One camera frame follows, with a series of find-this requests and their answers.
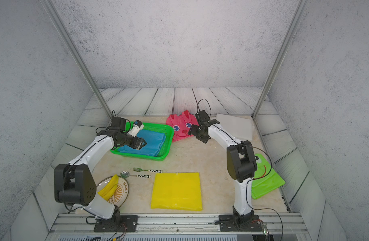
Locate pink bunny raincoat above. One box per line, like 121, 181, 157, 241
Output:
166, 110, 198, 142

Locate blue raincoat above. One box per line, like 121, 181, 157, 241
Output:
113, 130, 166, 157

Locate green plastic basket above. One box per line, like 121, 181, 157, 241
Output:
111, 123, 174, 161

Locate yellow raincoat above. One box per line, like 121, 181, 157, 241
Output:
151, 173, 203, 211

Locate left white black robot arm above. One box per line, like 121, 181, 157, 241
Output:
54, 117, 147, 220

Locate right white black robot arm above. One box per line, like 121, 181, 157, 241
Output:
188, 119, 258, 222

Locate white folded raincoat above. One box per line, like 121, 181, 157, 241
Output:
216, 114, 253, 141

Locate green frog folded raincoat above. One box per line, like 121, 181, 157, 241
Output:
251, 154, 286, 199

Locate yellow bananas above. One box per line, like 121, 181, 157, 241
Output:
98, 175, 119, 201

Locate round patterned plate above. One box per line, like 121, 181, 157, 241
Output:
97, 176, 129, 207

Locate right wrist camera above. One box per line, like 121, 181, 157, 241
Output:
195, 110, 211, 126

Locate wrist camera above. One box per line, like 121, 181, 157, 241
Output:
110, 116, 126, 131
195, 110, 211, 126

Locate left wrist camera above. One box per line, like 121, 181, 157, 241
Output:
110, 116, 126, 131

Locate fork with zebra handle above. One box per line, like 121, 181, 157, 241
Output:
133, 168, 163, 173

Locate spoon with zebra handle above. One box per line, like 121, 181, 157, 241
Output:
121, 171, 151, 178

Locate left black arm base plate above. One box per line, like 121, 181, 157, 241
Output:
94, 215, 139, 233

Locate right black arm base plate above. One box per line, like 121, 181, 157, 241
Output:
214, 214, 263, 232

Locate aluminium front rail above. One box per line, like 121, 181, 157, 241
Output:
46, 213, 311, 241

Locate left metal corner post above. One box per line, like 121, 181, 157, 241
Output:
40, 0, 112, 117

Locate metal corner post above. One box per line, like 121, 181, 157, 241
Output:
252, 0, 309, 119
40, 0, 112, 117

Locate right metal corner post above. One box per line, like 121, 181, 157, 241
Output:
252, 0, 309, 119

